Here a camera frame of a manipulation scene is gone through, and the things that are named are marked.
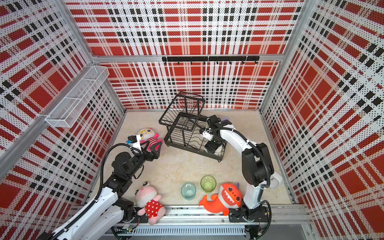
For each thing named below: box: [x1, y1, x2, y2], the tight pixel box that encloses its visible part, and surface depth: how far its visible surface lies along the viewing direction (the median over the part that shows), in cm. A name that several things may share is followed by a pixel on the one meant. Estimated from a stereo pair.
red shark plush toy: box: [199, 183, 243, 216], surface depth 74 cm
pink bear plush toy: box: [134, 181, 166, 226], surface depth 74 cm
